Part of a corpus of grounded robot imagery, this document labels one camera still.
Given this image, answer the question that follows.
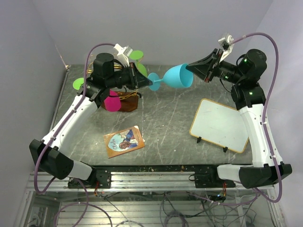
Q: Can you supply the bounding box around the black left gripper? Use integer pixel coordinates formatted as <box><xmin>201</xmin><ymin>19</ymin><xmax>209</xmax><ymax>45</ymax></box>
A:
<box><xmin>107</xmin><ymin>62</ymin><xmax>153</xmax><ymax>91</ymax></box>

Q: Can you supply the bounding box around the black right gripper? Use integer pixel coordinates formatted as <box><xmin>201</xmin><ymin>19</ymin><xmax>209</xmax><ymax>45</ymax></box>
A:
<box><xmin>186</xmin><ymin>48</ymin><xmax>244</xmax><ymax>84</ymax></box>

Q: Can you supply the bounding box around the blue plastic wine glass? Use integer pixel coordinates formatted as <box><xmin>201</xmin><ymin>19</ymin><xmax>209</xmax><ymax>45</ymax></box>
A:
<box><xmin>148</xmin><ymin>63</ymin><xmax>194</xmax><ymax>91</ymax></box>

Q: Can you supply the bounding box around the pink plastic wine glass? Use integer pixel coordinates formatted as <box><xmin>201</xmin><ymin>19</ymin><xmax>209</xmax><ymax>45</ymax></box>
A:
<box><xmin>104</xmin><ymin>90</ymin><xmax>121</xmax><ymax>112</ymax></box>

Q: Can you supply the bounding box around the light green plastic wine glass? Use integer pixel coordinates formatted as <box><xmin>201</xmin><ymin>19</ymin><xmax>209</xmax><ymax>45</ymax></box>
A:
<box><xmin>72</xmin><ymin>78</ymin><xmax>84</xmax><ymax>90</ymax></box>

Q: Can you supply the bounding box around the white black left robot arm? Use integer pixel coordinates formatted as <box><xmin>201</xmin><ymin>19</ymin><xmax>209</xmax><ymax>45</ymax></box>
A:
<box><xmin>29</xmin><ymin>53</ymin><xmax>152</xmax><ymax>194</ymax></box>

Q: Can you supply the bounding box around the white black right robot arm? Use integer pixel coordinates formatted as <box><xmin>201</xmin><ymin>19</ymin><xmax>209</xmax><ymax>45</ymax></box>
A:
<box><xmin>186</xmin><ymin>49</ymin><xmax>293</xmax><ymax>189</ymax></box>

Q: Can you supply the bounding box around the small framed whiteboard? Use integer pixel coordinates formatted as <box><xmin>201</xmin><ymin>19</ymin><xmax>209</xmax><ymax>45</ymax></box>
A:
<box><xmin>189</xmin><ymin>98</ymin><xmax>249</xmax><ymax>153</ymax></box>

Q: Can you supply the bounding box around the Othello picture book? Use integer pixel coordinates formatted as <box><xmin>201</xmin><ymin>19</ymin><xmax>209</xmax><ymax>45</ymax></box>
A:
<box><xmin>103</xmin><ymin>126</ymin><xmax>145</xmax><ymax>158</ymax></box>

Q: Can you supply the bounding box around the gold wire wine glass rack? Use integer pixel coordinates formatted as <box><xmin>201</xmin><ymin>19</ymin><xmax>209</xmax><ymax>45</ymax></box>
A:
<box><xmin>80</xmin><ymin>53</ymin><xmax>139</xmax><ymax>111</ymax></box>

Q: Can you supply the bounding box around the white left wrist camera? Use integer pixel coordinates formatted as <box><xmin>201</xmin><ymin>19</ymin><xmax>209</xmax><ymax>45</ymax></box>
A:
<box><xmin>113</xmin><ymin>44</ymin><xmax>133</xmax><ymax>67</ymax></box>

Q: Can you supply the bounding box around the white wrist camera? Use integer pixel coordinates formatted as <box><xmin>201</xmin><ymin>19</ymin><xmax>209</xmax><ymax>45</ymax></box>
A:
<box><xmin>113</xmin><ymin>44</ymin><xmax>133</xmax><ymax>67</ymax></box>
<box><xmin>218</xmin><ymin>33</ymin><xmax>234</xmax><ymax>63</ymax></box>

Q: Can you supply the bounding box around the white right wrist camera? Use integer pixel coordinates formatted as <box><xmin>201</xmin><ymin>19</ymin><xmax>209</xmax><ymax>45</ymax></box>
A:
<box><xmin>218</xmin><ymin>33</ymin><xmax>234</xmax><ymax>63</ymax></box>

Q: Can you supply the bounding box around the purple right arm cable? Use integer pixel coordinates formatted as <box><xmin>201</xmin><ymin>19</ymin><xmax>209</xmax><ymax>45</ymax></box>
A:
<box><xmin>189</xmin><ymin>32</ymin><xmax>284</xmax><ymax>205</ymax></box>

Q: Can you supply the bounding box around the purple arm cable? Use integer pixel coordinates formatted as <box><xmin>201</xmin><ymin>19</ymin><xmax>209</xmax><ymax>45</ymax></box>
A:
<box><xmin>34</xmin><ymin>43</ymin><xmax>116</xmax><ymax>227</ymax></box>
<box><xmin>189</xmin><ymin>32</ymin><xmax>284</xmax><ymax>205</ymax></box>

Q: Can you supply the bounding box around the aluminium extrusion rail base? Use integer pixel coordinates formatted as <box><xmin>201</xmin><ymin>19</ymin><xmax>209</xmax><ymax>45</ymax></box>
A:
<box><xmin>25</xmin><ymin>170</ymin><xmax>275</xmax><ymax>192</ymax></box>

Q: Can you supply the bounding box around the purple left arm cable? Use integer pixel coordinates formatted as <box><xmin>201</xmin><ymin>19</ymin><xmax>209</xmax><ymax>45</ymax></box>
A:
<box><xmin>34</xmin><ymin>43</ymin><xmax>116</xmax><ymax>227</ymax></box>

